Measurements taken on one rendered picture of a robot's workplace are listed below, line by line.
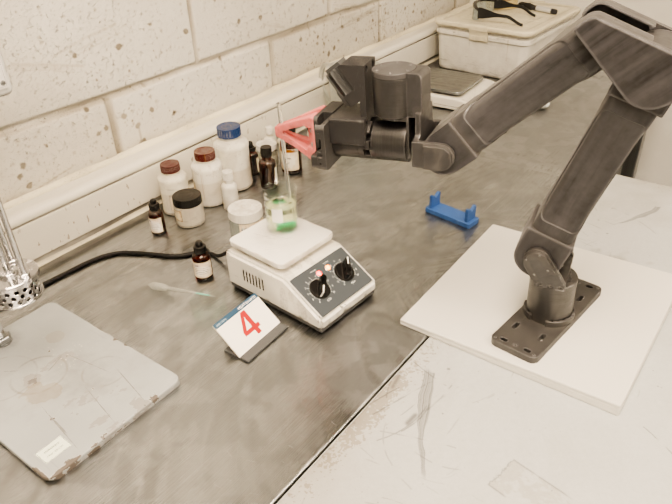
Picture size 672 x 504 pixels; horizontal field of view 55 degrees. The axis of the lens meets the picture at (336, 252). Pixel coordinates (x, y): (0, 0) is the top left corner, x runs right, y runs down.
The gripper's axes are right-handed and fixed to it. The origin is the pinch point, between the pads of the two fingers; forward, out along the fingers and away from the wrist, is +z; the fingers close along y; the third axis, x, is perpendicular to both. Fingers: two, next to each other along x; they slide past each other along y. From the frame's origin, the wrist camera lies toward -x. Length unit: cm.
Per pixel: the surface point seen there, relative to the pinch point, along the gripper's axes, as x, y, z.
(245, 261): 18.1, 8.6, 4.4
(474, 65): 22, -110, -6
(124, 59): -4.8, -15.0, 38.7
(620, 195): 27, -45, -48
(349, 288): 21.9, 5.9, -11.4
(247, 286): 22.6, 8.9, 4.6
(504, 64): 21, -107, -15
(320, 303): 21.4, 11.1, -9.0
